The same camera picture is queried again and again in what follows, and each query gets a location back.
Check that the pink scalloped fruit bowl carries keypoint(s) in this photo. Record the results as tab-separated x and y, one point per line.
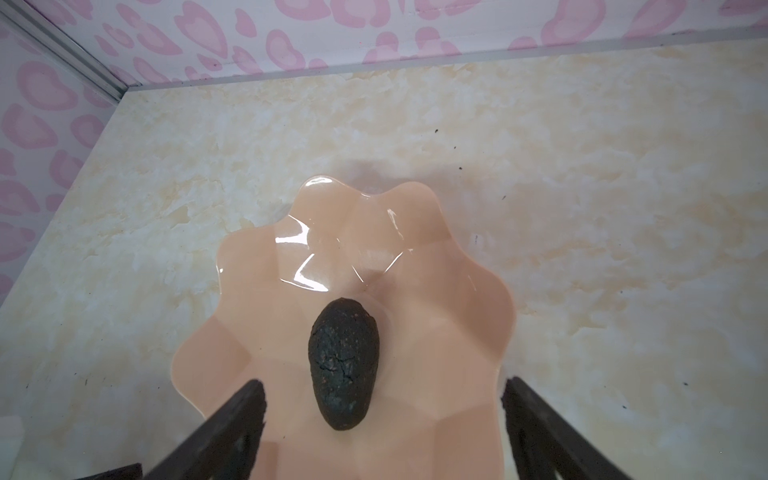
444	322

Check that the dark fake avocado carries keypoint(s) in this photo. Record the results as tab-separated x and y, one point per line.
344	353

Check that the aluminium corner frame post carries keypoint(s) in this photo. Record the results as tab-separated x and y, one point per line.
28	22

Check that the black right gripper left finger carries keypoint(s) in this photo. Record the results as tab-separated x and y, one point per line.
225	446

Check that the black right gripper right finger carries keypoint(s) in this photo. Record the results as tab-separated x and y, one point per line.
544	445

